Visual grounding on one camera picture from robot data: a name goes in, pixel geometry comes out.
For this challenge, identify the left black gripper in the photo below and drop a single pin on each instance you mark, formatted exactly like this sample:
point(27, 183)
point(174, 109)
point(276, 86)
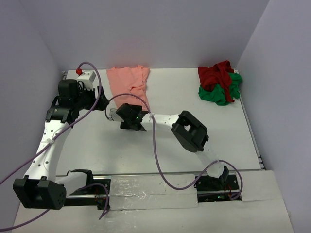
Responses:
point(91, 92)

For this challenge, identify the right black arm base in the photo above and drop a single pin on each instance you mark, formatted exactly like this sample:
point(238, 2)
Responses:
point(208, 190)

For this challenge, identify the green t shirt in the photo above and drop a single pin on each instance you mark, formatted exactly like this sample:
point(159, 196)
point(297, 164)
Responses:
point(217, 95)

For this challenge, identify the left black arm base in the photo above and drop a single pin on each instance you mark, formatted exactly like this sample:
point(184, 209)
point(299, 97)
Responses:
point(91, 196)

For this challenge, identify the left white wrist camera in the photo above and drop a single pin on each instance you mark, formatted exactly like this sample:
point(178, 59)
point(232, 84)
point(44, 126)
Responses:
point(85, 78)

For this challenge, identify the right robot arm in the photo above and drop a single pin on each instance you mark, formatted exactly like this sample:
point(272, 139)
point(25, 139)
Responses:
point(187, 129)

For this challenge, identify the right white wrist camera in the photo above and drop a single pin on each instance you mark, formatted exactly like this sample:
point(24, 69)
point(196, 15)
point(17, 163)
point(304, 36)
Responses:
point(113, 116)

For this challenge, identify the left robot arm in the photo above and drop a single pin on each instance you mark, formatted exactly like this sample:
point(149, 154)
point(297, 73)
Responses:
point(39, 189)

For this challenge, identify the salmon pink t shirt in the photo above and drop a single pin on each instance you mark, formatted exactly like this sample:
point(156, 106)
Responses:
point(131, 83)

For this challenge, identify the red t shirt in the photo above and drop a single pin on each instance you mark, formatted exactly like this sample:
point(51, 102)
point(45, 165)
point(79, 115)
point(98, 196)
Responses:
point(217, 75)

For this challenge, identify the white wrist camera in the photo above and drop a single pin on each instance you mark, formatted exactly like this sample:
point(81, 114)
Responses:
point(85, 78)
point(113, 116)

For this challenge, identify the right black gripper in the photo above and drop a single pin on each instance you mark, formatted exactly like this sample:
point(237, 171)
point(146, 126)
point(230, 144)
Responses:
point(138, 108)

